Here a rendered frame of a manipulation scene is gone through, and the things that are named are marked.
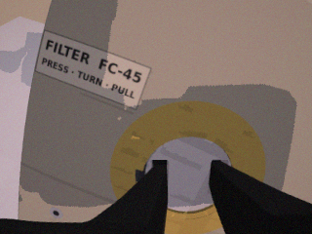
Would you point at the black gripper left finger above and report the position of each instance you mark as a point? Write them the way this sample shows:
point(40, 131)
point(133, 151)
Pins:
point(142, 210)

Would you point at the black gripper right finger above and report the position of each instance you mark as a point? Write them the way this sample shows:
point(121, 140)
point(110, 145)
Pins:
point(247, 206)

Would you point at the white cylinder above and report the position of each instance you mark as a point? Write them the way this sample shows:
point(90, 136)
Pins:
point(189, 168)

